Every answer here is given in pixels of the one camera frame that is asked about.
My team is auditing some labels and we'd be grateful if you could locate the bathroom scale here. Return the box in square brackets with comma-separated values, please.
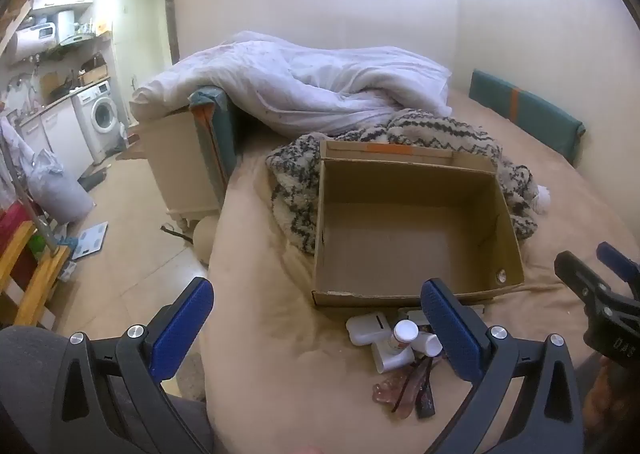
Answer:
[72, 221, 108, 260]

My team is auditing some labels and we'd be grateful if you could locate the white cylindrical tank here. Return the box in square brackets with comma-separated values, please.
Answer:
[55, 9, 77, 42]

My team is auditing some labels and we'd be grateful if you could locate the wooden staircase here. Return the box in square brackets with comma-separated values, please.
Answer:
[0, 0, 36, 55]

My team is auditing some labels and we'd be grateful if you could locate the white hanging cloth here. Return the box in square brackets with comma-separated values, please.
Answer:
[0, 114, 26, 195]

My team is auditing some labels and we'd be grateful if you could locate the beige round bed leg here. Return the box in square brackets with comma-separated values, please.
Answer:
[194, 217, 216, 265]

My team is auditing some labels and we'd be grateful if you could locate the white washing machine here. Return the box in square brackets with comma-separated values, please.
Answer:
[72, 80, 123, 160]

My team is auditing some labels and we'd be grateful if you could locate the grey stuffed bag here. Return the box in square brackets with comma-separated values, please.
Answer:
[27, 149, 96, 222]

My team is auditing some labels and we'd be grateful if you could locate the white water heater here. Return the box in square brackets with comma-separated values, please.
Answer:
[12, 22, 58, 58]

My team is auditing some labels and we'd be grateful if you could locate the beige bed footboard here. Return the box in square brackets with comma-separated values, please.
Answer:
[135, 107, 226, 230]

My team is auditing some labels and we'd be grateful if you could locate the small cardboard box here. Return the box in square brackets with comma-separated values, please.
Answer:
[80, 64, 108, 85]

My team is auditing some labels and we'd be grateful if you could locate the yellow wooden rack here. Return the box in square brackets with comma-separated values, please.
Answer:
[0, 204, 71, 330]

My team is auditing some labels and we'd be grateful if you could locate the white kitchen cabinet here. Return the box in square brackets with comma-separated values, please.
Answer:
[20, 99, 96, 180]

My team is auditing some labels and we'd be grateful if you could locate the teal cushion with orange stripe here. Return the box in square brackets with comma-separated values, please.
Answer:
[469, 68, 586, 167]
[189, 88, 246, 185]

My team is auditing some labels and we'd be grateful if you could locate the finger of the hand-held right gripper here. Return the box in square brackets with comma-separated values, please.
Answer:
[554, 250, 618, 317]
[596, 241, 640, 302]

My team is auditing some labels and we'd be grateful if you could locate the bed with beige sheet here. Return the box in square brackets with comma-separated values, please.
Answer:
[200, 89, 640, 454]

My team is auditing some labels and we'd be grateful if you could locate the person's right hand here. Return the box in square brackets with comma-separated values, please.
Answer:
[582, 359, 640, 440]

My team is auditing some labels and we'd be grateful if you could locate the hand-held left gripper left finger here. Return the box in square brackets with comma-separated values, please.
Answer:
[60, 277, 216, 454]

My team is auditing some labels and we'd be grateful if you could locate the zigzag patterned knit blanket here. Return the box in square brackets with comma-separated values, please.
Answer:
[265, 108, 541, 255]

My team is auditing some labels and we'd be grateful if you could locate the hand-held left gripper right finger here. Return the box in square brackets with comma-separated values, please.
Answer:
[420, 277, 586, 454]

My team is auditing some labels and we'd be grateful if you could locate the white duvet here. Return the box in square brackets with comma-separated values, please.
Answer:
[129, 30, 453, 137]

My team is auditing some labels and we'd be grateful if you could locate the white pill bottle red label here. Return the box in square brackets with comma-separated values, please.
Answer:
[391, 321, 420, 355]

